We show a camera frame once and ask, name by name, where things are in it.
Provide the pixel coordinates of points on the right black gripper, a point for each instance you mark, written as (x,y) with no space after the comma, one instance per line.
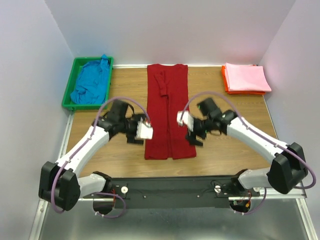
(196,132)

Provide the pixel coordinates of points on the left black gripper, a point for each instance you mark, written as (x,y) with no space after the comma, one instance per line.
(133,135)

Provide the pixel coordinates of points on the red t-shirt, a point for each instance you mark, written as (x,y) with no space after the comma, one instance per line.
(167,94)

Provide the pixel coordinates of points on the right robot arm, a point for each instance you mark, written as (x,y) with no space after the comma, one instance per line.
(287,161)

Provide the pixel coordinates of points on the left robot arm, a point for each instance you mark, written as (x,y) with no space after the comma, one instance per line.
(60,182)

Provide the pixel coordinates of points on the pink folded t-shirt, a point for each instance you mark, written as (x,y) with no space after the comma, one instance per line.
(246,78)

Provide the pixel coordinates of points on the blue t-shirt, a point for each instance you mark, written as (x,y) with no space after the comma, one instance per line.
(92,82)

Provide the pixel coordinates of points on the orange folded t-shirt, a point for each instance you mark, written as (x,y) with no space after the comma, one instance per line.
(226,87)

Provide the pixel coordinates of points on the green plastic bin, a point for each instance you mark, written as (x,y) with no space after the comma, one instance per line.
(77,65)

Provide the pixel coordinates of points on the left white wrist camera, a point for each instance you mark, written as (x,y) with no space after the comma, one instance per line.
(144,130)

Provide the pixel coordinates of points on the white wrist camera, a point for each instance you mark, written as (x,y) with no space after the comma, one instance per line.
(144,130)
(184,118)

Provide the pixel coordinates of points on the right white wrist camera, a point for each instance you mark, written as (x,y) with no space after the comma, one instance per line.
(184,118)

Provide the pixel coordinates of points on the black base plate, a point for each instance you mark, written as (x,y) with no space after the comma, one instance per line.
(172,192)

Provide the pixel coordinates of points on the aluminium frame rail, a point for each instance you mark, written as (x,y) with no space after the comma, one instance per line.
(60,183)

